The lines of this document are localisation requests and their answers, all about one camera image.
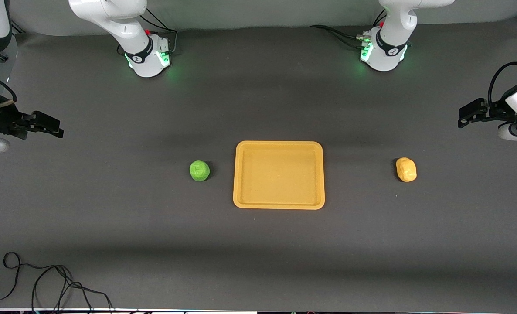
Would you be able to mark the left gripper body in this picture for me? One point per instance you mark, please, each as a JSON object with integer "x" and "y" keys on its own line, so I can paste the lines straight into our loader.
{"x": 493, "y": 110}

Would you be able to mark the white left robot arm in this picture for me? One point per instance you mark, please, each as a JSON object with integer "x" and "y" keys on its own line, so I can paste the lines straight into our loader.
{"x": 393, "y": 26}

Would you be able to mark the green apple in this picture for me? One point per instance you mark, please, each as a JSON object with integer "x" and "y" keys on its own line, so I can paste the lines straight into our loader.
{"x": 199, "y": 170}

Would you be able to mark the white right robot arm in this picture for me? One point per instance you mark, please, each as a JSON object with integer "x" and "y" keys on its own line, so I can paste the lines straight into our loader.
{"x": 132, "y": 39}

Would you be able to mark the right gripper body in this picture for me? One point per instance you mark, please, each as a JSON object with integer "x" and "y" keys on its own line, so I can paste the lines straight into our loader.
{"x": 1, "y": 118}

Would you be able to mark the yellow potato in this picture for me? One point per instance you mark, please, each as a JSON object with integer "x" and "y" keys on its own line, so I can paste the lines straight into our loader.
{"x": 406, "y": 169}

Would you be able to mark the aluminium frame rail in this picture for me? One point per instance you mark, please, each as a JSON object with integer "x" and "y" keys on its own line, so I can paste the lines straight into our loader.
{"x": 17, "y": 29}

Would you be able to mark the orange plastic tray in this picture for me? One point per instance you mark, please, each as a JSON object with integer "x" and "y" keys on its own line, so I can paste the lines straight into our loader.
{"x": 278, "y": 174}

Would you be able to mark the dark grey table cloth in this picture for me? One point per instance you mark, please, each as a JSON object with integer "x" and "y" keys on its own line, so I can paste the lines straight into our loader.
{"x": 258, "y": 253}

